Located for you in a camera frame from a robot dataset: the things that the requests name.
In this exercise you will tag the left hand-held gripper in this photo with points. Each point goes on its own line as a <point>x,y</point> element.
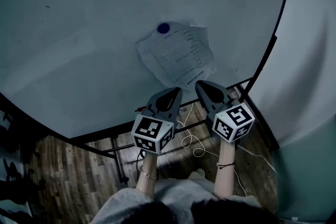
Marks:
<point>151,133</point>

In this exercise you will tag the black baseboard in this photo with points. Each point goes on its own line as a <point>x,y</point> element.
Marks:
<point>267,133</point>

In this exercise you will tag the person's light shoe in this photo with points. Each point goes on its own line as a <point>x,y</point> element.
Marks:
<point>200,172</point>

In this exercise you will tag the frosted glass door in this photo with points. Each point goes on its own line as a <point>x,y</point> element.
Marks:
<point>309,178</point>

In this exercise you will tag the white printed paper sheet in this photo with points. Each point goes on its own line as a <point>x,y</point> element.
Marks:
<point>178,60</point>

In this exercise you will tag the large white whiteboard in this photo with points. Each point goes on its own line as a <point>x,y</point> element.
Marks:
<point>78,47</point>

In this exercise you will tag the thin gold bangle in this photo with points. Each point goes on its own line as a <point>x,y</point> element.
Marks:
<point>147,175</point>

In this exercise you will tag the person's right forearm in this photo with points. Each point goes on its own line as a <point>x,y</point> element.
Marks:
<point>225,181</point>

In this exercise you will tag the round blue magnet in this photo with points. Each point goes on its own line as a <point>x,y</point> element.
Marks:
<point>163,28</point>

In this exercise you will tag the person's grey clothing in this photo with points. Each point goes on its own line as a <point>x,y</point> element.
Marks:
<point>178,196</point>

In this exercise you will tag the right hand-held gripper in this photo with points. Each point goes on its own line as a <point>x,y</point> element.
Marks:
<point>233,122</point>

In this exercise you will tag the black equipment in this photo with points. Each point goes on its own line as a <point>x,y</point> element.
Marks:
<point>13,139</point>

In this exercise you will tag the person's left forearm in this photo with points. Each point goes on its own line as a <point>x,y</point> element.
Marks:
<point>148,165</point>

